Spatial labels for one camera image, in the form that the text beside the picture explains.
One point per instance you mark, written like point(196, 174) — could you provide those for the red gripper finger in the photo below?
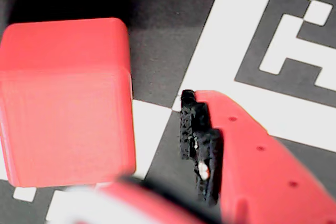
point(262, 182)
point(131, 208)

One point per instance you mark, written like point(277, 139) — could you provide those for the red cube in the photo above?
point(65, 116)

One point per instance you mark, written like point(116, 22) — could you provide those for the checkered marker board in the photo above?
point(162, 51)

